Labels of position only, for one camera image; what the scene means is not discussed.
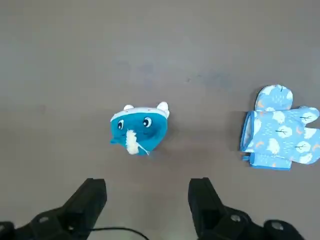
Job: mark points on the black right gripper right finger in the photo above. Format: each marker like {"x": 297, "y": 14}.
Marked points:
{"x": 215, "y": 220}

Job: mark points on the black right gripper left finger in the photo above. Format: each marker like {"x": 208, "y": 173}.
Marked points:
{"x": 75, "y": 215}

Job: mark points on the blue patterned oven mitt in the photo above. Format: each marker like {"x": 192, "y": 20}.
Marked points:
{"x": 282, "y": 135}
{"x": 275, "y": 96}

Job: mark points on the small blue plush doll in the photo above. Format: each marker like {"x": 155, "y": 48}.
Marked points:
{"x": 140, "y": 130}

